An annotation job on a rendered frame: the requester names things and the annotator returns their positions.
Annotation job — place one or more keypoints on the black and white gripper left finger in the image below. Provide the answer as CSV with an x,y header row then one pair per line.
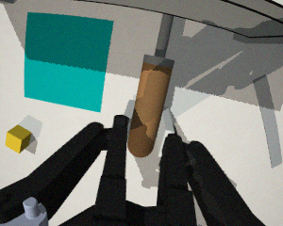
x,y
34,200

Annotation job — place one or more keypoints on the brown wooden tool handle with grey metal rod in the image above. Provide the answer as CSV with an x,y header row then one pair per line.
x,y
155,77

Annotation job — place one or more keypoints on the teal square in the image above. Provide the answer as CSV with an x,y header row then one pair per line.
x,y
66,59

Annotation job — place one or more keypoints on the yellow cube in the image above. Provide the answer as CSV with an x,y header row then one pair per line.
x,y
18,138

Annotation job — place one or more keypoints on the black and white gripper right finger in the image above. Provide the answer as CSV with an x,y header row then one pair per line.
x,y
219,201

